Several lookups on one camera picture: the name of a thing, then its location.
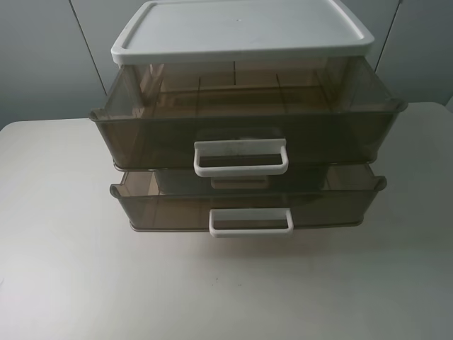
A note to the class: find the white plastic drawer cabinet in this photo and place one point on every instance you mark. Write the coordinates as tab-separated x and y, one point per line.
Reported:
186	40

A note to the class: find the smoky transparent drawer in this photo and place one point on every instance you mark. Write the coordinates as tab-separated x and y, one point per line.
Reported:
178	200
319	111

